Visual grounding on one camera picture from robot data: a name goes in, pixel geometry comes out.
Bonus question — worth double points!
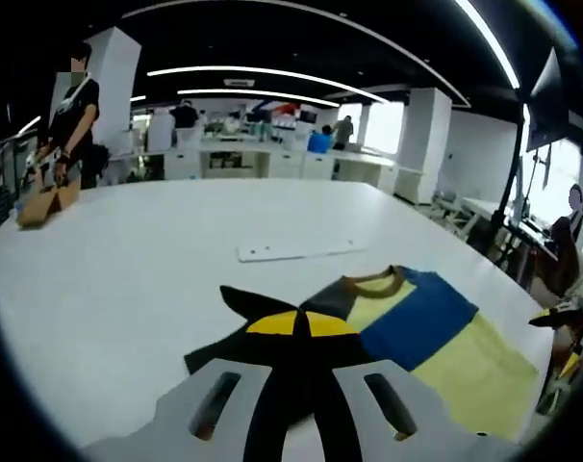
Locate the yellow garment grey blue sleeves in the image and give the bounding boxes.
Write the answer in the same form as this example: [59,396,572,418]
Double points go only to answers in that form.
[183,264,541,442]

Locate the white flat plate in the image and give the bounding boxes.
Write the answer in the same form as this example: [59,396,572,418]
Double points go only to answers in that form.
[237,238,369,264]

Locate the white ceiling light strip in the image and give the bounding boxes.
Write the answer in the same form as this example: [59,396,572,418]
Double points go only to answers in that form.
[146,65,389,105]
[177,88,341,108]
[454,0,521,90]

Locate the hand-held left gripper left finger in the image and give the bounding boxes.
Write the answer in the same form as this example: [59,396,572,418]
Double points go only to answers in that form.
[154,310,305,462]

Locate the black display on stand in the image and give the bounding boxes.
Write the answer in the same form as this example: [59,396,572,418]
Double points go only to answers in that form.
[483,47,576,264]

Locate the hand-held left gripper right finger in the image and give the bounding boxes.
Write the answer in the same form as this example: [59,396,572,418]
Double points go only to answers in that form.
[301,311,455,462]

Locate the brown cardboard box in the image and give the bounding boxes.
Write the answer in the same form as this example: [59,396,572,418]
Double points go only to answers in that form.
[15,185,81,228]

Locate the white counter with cabinets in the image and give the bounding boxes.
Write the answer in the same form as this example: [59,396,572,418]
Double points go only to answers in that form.
[111,139,398,187]

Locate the black bag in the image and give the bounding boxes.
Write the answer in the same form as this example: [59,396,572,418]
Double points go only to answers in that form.
[82,142,111,190]

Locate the white frame table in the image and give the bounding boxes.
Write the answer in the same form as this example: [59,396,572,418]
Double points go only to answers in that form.
[430,191,509,240]

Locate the black clamp stand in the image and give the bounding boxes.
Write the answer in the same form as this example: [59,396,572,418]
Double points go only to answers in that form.
[526,143,552,227]

